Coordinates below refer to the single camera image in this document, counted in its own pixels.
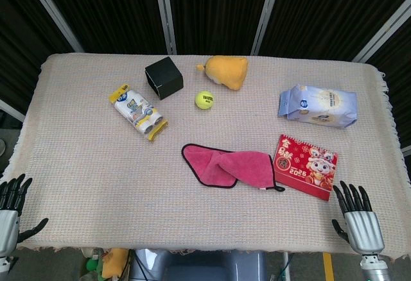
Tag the light blue tissue pack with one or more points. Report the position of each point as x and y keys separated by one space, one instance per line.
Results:
x=321 y=106

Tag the beige woven tablecloth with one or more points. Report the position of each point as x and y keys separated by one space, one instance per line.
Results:
x=96 y=181

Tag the red 2026 desk calendar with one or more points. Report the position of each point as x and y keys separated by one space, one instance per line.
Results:
x=305 y=168

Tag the yellow plush on floor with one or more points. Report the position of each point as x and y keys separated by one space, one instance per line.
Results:
x=114 y=263

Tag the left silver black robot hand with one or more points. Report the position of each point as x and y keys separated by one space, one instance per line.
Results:
x=8 y=226

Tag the white rolls pack yellow ends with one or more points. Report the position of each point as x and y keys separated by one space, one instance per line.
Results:
x=138 y=111

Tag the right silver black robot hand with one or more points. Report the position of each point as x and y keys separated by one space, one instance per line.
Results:
x=364 y=229

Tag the grey robot torso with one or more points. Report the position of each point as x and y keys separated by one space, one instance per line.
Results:
x=199 y=266

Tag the green plush on floor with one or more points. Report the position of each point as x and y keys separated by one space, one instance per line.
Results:
x=93 y=265

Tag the yellow plush toy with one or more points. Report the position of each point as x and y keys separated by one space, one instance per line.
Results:
x=228 y=71

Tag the yellow tennis ball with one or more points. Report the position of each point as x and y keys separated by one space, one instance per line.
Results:
x=204 y=100

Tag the black cube box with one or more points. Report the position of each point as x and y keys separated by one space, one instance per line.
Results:
x=165 y=77

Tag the pink towel with black trim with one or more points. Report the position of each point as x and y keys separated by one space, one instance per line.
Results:
x=231 y=165

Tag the silver screen frame post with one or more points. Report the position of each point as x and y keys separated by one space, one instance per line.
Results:
x=11 y=109
x=266 y=14
x=382 y=30
x=53 y=8
x=165 y=14
x=406 y=151

